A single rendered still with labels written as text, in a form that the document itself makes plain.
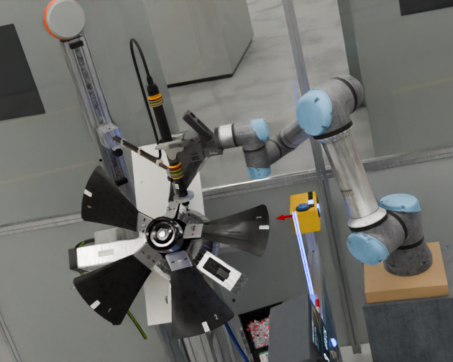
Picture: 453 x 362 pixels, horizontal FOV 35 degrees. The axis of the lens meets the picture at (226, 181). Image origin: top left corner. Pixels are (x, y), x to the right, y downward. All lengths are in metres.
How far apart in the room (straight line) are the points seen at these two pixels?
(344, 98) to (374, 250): 0.44
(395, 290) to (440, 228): 1.13
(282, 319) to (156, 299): 0.95
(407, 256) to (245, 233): 0.54
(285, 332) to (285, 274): 1.59
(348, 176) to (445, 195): 1.24
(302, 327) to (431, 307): 0.58
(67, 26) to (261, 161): 1.01
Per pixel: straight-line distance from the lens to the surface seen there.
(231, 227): 2.42
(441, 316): 2.26
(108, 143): 2.87
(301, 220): 2.66
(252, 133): 2.24
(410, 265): 2.24
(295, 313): 1.82
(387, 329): 2.28
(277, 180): 3.12
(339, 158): 2.01
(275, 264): 3.34
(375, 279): 2.26
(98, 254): 2.66
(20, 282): 3.64
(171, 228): 2.42
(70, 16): 2.87
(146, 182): 2.78
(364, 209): 2.06
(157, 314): 2.69
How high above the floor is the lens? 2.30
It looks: 24 degrees down
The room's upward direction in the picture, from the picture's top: 15 degrees counter-clockwise
